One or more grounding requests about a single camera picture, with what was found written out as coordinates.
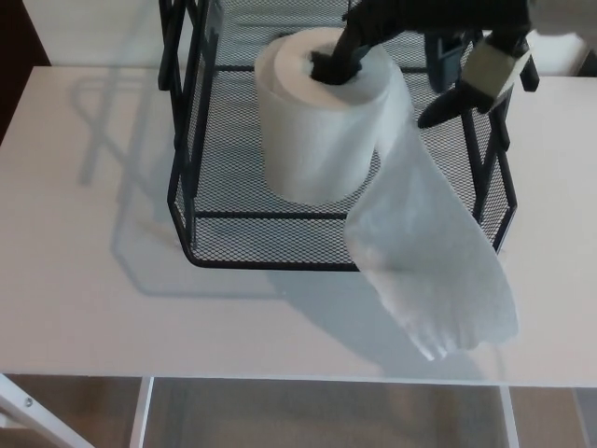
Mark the white toilet paper roll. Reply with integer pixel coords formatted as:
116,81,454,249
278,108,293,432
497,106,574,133
253,26,521,362

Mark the white metal-frame table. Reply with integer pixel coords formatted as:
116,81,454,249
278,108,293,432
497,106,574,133
0,64,597,448

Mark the black mesh file tray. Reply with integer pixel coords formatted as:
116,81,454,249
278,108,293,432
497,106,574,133
157,0,538,273

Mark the dark brown wooden furniture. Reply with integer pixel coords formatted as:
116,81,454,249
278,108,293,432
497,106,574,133
0,0,52,147

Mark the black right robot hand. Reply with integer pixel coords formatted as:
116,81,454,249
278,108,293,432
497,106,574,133
309,0,534,131

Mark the black rectangular cabinet handle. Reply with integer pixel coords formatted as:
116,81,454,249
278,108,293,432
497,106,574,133
576,37,597,77

